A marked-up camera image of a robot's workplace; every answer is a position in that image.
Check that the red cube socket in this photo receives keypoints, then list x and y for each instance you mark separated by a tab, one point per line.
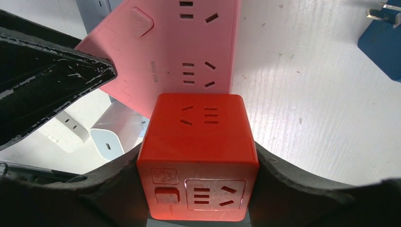
198	160

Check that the small white usb charger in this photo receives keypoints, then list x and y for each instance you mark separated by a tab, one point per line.
117	130

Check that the light blue power strip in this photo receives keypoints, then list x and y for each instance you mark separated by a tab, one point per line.
92	13

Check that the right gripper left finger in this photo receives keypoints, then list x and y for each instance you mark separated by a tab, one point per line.
109	196

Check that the blue cube socket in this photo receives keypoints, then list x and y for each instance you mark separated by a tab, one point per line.
381	41

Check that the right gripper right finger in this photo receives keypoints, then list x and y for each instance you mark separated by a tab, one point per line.
285	195

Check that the pink power strip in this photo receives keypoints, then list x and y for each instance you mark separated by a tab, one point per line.
166	46

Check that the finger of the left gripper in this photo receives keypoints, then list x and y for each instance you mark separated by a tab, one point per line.
41	73

